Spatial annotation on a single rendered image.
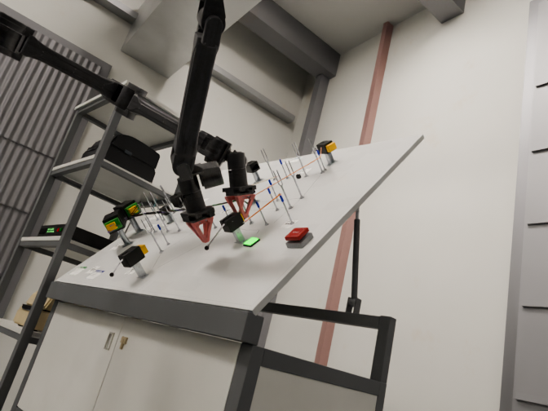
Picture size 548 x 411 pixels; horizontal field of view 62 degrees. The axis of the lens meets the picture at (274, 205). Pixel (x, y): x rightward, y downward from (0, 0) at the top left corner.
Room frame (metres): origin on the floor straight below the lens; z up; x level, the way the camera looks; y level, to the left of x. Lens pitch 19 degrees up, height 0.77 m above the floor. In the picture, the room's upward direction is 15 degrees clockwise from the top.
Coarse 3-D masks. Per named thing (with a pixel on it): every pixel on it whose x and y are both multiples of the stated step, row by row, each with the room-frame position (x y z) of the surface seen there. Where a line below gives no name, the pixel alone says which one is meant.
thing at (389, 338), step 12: (360, 300) 1.56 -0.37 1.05; (276, 312) 1.80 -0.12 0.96; (288, 312) 1.76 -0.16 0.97; (300, 312) 1.71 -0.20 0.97; (312, 312) 1.67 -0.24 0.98; (324, 312) 1.63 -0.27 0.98; (336, 312) 1.59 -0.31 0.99; (348, 312) 1.56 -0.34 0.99; (348, 324) 1.57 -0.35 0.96; (360, 324) 1.52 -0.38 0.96; (372, 324) 1.49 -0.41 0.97; (384, 324) 1.45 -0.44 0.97; (384, 336) 1.45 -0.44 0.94; (384, 348) 1.44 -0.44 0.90; (384, 360) 1.44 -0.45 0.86; (372, 372) 1.46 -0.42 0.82; (384, 372) 1.45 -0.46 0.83
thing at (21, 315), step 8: (32, 296) 2.16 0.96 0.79; (24, 304) 2.14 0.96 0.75; (32, 304) 2.13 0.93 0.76; (48, 304) 2.04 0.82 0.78; (16, 312) 2.15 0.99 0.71; (24, 312) 2.10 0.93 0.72; (48, 312) 2.05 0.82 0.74; (16, 320) 2.13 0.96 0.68; (24, 320) 2.07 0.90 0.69; (40, 320) 2.03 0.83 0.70; (40, 328) 2.04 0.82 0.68
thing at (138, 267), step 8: (136, 248) 1.45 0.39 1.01; (120, 256) 1.45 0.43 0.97; (128, 256) 1.44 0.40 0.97; (136, 256) 1.46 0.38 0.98; (144, 256) 1.48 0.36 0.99; (128, 264) 1.45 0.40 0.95; (136, 264) 1.48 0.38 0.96; (112, 272) 1.44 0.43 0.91; (136, 272) 1.50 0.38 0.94; (144, 272) 1.51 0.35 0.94
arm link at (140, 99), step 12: (132, 84) 1.34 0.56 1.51; (144, 96) 1.36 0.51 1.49; (120, 108) 1.37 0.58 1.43; (132, 108) 1.34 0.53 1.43; (144, 108) 1.33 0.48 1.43; (156, 108) 1.32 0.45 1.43; (132, 120) 1.40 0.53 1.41; (156, 120) 1.32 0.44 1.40; (168, 120) 1.30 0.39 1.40; (204, 132) 1.27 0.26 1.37; (204, 144) 1.29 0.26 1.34; (216, 144) 1.26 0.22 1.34; (216, 156) 1.28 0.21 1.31
